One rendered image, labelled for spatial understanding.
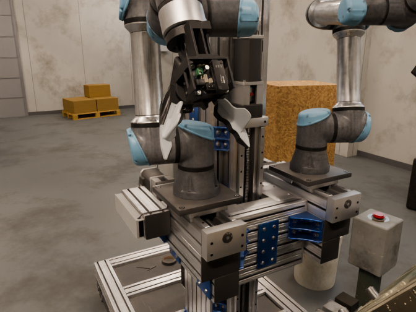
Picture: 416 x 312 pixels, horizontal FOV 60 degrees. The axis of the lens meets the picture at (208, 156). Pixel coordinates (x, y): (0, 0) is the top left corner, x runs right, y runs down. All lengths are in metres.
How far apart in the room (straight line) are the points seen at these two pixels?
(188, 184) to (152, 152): 0.16
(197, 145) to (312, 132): 0.48
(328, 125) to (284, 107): 1.23
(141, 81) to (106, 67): 8.84
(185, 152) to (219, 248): 0.30
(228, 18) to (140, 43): 0.39
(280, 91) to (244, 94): 1.31
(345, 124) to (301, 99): 1.26
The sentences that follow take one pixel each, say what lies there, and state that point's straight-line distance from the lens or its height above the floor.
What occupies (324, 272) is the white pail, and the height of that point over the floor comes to 0.14.
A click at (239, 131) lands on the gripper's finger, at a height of 1.35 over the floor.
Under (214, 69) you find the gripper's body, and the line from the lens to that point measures 0.56.
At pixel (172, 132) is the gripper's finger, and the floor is 1.36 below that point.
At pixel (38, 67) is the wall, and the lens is 9.65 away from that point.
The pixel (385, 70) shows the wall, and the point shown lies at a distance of 5.44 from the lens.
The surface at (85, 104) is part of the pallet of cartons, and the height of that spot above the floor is 0.32.
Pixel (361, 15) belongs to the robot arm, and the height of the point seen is 1.57.
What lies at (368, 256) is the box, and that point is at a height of 0.81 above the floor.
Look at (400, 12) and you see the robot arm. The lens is 1.14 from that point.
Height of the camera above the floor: 1.48
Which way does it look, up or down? 16 degrees down
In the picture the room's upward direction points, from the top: straight up
